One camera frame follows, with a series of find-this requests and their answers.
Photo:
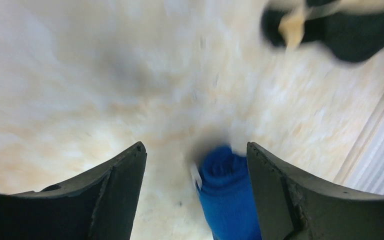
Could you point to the white plastic basket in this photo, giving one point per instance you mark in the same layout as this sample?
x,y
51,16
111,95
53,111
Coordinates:
x,y
363,168

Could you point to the dark blue towel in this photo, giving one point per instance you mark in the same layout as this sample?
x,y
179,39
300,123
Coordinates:
x,y
225,192

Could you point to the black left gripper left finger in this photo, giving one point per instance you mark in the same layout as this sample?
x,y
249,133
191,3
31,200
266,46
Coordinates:
x,y
98,204

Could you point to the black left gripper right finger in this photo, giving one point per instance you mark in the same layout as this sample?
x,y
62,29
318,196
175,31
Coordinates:
x,y
293,204

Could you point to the black floral plush blanket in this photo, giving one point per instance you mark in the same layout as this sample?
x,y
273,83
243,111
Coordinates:
x,y
352,30

